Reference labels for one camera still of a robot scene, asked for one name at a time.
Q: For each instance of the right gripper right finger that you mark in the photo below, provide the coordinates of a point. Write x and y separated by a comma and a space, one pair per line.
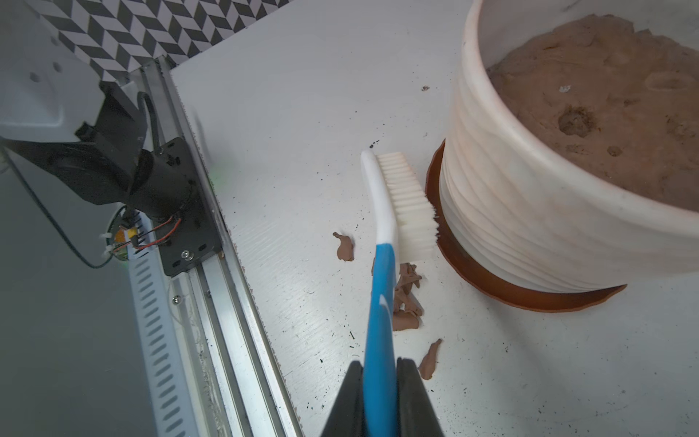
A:
415, 412

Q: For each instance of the mud flake on table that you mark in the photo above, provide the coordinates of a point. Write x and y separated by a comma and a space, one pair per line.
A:
406, 309

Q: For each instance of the white ceramic pot with soil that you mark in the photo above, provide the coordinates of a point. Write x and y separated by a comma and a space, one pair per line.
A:
522, 211

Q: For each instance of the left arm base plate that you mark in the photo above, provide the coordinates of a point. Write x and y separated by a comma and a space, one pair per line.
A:
192, 236

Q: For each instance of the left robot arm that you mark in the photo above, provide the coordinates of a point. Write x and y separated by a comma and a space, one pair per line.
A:
57, 113

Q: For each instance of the blue white scrub brush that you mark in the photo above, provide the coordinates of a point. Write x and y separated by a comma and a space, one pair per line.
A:
406, 231

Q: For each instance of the brown pot saucer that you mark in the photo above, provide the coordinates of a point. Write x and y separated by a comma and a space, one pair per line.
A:
489, 284

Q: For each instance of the aluminium front rail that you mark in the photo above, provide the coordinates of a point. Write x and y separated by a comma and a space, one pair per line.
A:
209, 365

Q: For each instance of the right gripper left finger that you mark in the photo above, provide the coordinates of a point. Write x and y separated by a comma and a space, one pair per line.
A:
346, 418

